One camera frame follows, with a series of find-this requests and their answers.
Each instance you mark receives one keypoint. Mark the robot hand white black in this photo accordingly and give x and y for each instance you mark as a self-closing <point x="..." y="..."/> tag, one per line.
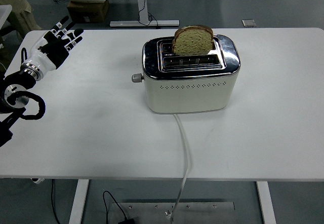
<point x="48" y="56"/>

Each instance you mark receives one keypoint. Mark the grey toaster lever knob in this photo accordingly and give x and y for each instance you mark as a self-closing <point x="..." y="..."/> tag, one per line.
<point x="136" y="78"/>

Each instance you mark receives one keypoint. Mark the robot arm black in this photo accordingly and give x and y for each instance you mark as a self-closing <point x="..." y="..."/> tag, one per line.
<point x="15" y="82"/>

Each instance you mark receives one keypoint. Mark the cream and chrome toaster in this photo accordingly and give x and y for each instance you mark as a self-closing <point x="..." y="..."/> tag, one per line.
<point x="189" y="94"/>

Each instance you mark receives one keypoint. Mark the brown cardboard box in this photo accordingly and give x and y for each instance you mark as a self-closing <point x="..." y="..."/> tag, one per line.
<point x="87" y="12"/>

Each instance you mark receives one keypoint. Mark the white side table edge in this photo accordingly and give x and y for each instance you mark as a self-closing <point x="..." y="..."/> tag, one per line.
<point x="4" y="13"/>

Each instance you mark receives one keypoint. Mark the white T-shaped table stand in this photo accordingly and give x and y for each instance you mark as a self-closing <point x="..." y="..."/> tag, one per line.
<point x="144" y="22"/>

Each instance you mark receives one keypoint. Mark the white clip under table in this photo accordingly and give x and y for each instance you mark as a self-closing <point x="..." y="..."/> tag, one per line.
<point x="38" y="181"/>

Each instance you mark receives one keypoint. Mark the brown bread slice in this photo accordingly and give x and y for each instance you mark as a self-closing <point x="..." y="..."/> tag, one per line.
<point x="193" y="44"/>

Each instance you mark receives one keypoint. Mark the white table leg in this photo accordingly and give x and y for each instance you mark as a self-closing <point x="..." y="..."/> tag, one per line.
<point x="78" y="201"/>
<point x="265" y="203"/>

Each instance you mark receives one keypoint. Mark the black power adapter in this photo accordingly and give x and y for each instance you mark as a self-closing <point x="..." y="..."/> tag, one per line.
<point x="127" y="221"/>

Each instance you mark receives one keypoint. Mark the grey floor socket plate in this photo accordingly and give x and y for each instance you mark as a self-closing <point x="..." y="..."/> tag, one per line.
<point x="248" y="23"/>

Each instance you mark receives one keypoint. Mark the grey metal base plate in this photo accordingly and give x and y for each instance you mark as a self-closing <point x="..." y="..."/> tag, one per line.
<point x="202" y="214"/>

